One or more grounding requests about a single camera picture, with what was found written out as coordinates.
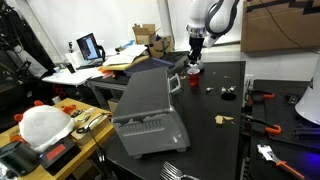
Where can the red plastic cup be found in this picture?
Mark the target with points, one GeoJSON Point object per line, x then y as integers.
{"type": "Point", "coordinates": [193, 76]}

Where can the large cardboard sheet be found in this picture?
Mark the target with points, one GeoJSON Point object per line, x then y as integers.
{"type": "Point", "coordinates": [280, 24]}

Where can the orange handled clamp lower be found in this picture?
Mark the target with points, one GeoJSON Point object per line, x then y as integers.
{"type": "Point", "coordinates": [268, 127]}

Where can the orange handled clamp upper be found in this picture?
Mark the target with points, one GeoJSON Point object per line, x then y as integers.
{"type": "Point", "coordinates": [259, 95]}

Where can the metal fork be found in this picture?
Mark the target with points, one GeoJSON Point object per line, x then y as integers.
{"type": "Point", "coordinates": [170, 172]}

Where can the grey toaster oven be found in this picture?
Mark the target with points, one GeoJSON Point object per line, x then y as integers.
{"type": "Point", "coordinates": [149, 116]}

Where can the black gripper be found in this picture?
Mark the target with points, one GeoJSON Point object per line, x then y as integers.
{"type": "Point", "coordinates": [195, 51]}

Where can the white paper stack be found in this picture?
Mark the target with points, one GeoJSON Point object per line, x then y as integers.
{"type": "Point", "coordinates": [126, 56]}

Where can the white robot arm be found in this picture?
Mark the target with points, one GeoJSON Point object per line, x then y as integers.
{"type": "Point", "coordinates": [211, 19]}

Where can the black digital scale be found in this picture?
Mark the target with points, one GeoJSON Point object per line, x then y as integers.
{"type": "Point", "coordinates": [58, 155]}

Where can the orange handled clamp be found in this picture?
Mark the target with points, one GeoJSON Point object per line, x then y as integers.
{"type": "Point", "coordinates": [268, 127]}
{"type": "Point", "coordinates": [268, 154]}
{"type": "Point", "coordinates": [259, 95]}

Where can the laptop with lit screen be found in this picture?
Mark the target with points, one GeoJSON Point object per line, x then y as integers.
{"type": "Point", "coordinates": [92, 53]}

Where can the orange handled clamp front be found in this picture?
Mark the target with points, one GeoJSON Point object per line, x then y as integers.
{"type": "Point", "coordinates": [268, 154]}

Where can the open cardboard box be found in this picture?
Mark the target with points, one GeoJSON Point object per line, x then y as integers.
{"type": "Point", "coordinates": [158, 46]}

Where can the blue plastic bin lid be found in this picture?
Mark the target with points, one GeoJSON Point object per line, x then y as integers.
{"type": "Point", "coordinates": [150, 63]}

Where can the green wrapped candy middle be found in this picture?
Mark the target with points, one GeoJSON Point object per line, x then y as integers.
{"type": "Point", "coordinates": [223, 90]}

